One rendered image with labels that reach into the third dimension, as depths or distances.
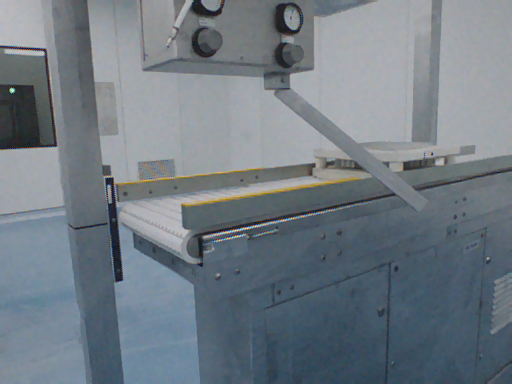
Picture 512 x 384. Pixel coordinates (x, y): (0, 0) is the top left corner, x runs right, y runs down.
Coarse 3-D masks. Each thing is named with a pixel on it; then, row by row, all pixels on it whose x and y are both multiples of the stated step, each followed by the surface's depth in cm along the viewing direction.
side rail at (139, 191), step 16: (208, 176) 85; (224, 176) 87; (240, 176) 90; (256, 176) 92; (272, 176) 95; (288, 176) 98; (304, 176) 101; (128, 192) 75; (144, 192) 77; (160, 192) 79; (176, 192) 81; (192, 192) 83
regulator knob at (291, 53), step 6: (282, 36) 54; (288, 36) 55; (288, 42) 55; (282, 48) 54; (288, 48) 53; (294, 48) 53; (300, 48) 53; (276, 54) 54; (282, 54) 54; (288, 54) 53; (294, 54) 53; (300, 54) 54; (282, 60) 54; (288, 60) 54; (294, 60) 53; (300, 60) 54; (282, 66) 55; (288, 66) 55
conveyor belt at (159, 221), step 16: (464, 160) 132; (464, 176) 98; (224, 192) 84; (240, 192) 84; (384, 192) 80; (128, 208) 73; (144, 208) 70; (160, 208) 70; (176, 208) 69; (304, 208) 67; (128, 224) 71; (144, 224) 65; (160, 224) 61; (176, 224) 59; (224, 224) 58; (240, 224) 60; (160, 240) 60; (176, 240) 56
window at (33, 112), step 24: (0, 48) 455; (24, 48) 469; (0, 72) 458; (24, 72) 472; (48, 72) 487; (0, 96) 461; (24, 96) 475; (48, 96) 490; (0, 120) 464; (24, 120) 478; (48, 120) 494; (0, 144) 466; (24, 144) 481; (48, 144) 497
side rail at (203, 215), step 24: (432, 168) 86; (456, 168) 92; (480, 168) 99; (288, 192) 63; (312, 192) 66; (336, 192) 69; (360, 192) 73; (192, 216) 53; (216, 216) 55; (240, 216) 58
